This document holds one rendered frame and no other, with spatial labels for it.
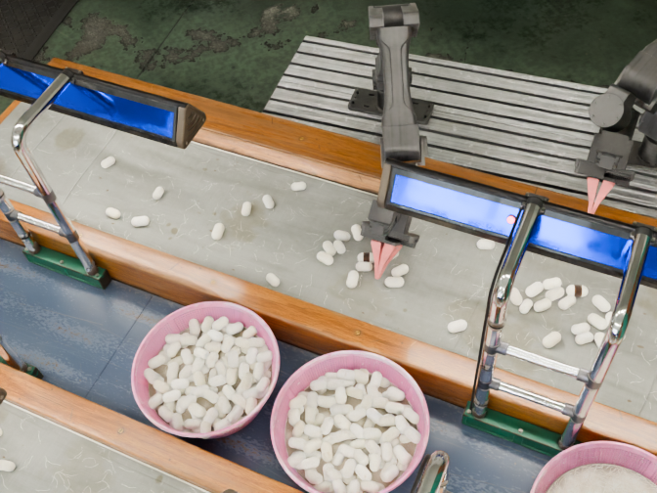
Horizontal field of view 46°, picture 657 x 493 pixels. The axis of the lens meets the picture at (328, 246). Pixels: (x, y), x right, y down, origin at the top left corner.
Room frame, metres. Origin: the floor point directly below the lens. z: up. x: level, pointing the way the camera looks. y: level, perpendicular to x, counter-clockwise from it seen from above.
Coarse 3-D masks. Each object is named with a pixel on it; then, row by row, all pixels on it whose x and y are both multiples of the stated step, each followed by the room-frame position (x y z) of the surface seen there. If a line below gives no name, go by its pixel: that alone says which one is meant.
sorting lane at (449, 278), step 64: (0, 128) 1.37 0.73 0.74; (64, 128) 1.34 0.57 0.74; (64, 192) 1.14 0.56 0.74; (128, 192) 1.12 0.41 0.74; (192, 192) 1.09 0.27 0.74; (256, 192) 1.07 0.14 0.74; (320, 192) 1.04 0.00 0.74; (192, 256) 0.92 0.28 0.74; (256, 256) 0.90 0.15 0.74; (448, 256) 0.84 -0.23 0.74; (384, 320) 0.72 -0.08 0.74; (448, 320) 0.70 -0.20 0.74; (512, 320) 0.68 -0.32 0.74; (576, 320) 0.66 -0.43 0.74; (640, 320) 0.64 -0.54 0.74; (576, 384) 0.54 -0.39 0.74; (640, 384) 0.52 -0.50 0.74
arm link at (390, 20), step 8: (384, 8) 1.21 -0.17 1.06; (392, 8) 1.20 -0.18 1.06; (400, 8) 1.20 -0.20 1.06; (384, 16) 1.19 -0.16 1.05; (392, 16) 1.19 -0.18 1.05; (400, 16) 1.18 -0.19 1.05; (384, 24) 1.18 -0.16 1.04; (392, 24) 1.17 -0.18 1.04; (400, 24) 1.17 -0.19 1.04; (376, 64) 1.30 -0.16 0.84; (376, 72) 1.28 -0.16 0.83; (376, 80) 1.28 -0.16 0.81; (376, 88) 1.29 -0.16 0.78
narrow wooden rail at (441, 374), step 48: (48, 240) 1.01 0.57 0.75; (96, 240) 0.98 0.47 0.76; (144, 288) 0.90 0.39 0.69; (192, 288) 0.83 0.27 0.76; (240, 288) 0.81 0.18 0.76; (288, 336) 0.73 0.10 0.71; (336, 336) 0.68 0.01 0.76; (384, 336) 0.67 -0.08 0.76; (432, 384) 0.58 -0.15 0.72; (528, 384) 0.54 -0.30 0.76; (624, 432) 0.43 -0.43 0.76
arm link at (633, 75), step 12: (648, 48) 0.99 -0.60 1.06; (636, 60) 0.98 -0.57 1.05; (648, 60) 0.97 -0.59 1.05; (624, 72) 0.97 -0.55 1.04; (636, 72) 0.96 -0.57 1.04; (648, 72) 0.95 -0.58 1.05; (624, 84) 0.95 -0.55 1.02; (636, 84) 0.94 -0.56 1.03; (648, 84) 0.93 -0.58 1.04; (636, 96) 0.93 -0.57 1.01; (648, 96) 0.92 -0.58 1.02
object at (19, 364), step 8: (0, 336) 0.74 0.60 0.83; (0, 344) 0.73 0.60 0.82; (8, 344) 0.74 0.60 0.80; (0, 352) 0.72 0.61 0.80; (8, 352) 0.73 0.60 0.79; (0, 360) 0.76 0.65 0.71; (8, 360) 0.72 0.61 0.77; (16, 360) 0.73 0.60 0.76; (16, 368) 0.72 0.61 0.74; (24, 368) 0.73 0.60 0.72; (32, 368) 0.73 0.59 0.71; (40, 376) 0.73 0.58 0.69
